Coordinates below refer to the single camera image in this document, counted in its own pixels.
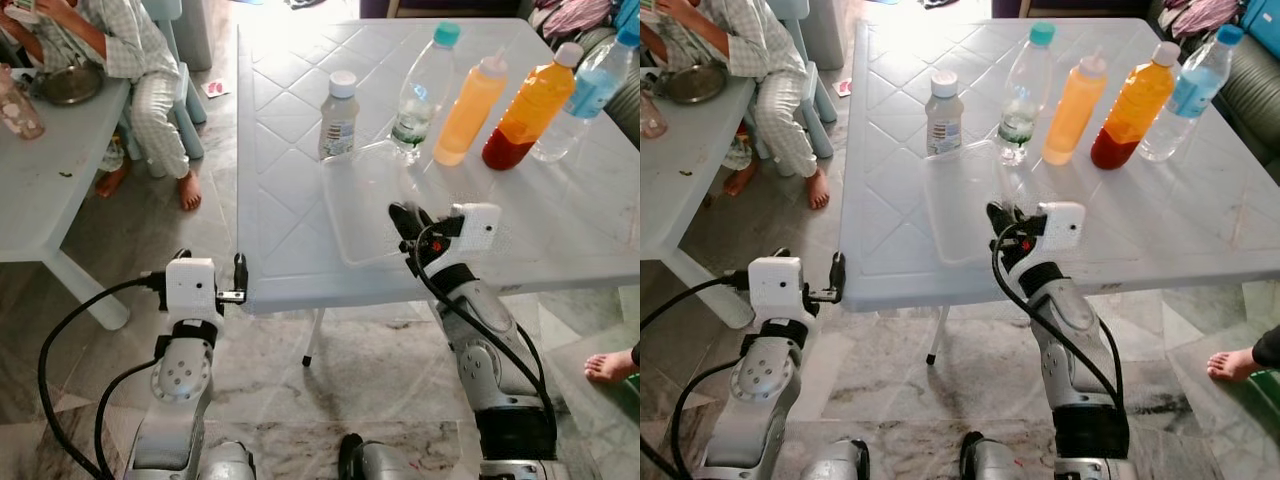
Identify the pale orange juice bottle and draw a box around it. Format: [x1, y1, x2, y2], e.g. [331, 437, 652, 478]
[433, 55, 509, 168]
[1042, 53, 1109, 167]

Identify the short black left arm cable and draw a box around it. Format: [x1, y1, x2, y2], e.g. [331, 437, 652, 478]
[671, 356, 747, 480]
[94, 358, 167, 480]

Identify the short black arm cable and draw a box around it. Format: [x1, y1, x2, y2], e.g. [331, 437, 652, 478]
[671, 356, 747, 480]
[1095, 320, 1128, 403]
[510, 322, 559, 411]
[94, 358, 167, 480]

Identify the pale blue plastic chair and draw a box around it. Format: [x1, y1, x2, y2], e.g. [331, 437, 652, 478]
[125, 0, 211, 179]
[760, 0, 841, 161]

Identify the small grey table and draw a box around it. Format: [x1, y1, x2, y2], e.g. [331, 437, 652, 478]
[0, 75, 133, 333]
[640, 75, 758, 331]

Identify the seated person in checked clothes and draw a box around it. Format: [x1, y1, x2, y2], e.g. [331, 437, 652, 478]
[640, 0, 831, 211]
[0, 0, 206, 213]

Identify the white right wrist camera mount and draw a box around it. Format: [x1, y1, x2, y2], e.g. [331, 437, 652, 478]
[1038, 202, 1087, 251]
[452, 203, 502, 253]

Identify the orange and red drink bottle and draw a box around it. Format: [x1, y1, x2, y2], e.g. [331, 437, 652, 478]
[1090, 42, 1183, 171]
[481, 42, 585, 172]

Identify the standing person's bare foot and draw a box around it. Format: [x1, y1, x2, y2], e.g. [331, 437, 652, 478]
[583, 345, 641, 387]
[1207, 325, 1280, 384]

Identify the large white plastic table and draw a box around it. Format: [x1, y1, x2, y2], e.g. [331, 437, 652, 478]
[235, 17, 641, 369]
[838, 17, 1280, 366]

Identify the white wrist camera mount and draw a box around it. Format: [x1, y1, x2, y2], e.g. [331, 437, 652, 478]
[748, 257, 804, 321]
[1038, 202, 1087, 251]
[452, 203, 502, 253]
[165, 258, 219, 323]

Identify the clear plastic tray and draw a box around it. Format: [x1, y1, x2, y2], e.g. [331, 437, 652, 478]
[322, 140, 471, 269]
[922, 140, 1061, 266]

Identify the grey robot left leg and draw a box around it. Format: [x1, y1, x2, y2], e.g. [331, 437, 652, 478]
[800, 438, 871, 480]
[200, 440, 256, 480]

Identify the pink striped cloth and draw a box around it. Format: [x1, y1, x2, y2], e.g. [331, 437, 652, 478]
[1160, 0, 1241, 41]
[535, 0, 616, 41]

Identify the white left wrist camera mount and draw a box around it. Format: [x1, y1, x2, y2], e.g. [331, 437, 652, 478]
[165, 258, 219, 323]
[748, 257, 804, 321]

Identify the pink patterned bottle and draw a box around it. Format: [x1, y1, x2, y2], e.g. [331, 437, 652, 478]
[640, 90, 669, 141]
[0, 65, 47, 141]

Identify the round metal plate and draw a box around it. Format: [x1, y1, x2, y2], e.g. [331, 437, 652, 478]
[33, 62, 106, 107]
[665, 62, 729, 106]

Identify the bright blue box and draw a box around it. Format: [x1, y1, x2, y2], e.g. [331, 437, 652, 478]
[1240, 0, 1280, 56]
[612, 0, 641, 46]

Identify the clear teal-capped water bottle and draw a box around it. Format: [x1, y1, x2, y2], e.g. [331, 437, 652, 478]
[390, 22, 461, 166]
[996, 22, 1057, 166]

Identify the short black right arm cable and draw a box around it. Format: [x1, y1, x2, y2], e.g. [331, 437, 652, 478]
[510, 322, 559, 411]
[1095, 320, 1128, 403]

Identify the grey robot right leg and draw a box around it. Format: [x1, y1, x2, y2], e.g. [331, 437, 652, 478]
[338, 432, 431, 480]
[960, 432, 1051, 480]

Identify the small clear white-capped bottle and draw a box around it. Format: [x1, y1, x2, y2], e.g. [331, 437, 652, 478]
[318, 70, 359, 161]
[925, 70, 963, 158]

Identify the grey robot leg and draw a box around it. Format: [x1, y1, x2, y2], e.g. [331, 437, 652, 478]
[200, 440, 256, 480]
[800, 438, 871, 480]
[960, 432, 1051, 480]
[338, 432, 431, 480]

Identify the long black left arm cable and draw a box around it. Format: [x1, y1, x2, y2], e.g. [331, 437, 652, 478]
[37, 275, 169, 480]
[640, 275, 751, 480]

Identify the blue-labelled blue-capped water bottle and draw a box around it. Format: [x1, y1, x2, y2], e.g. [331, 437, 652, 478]
[1138, 24, 1245, 163]
[530, 22, 641, 164]

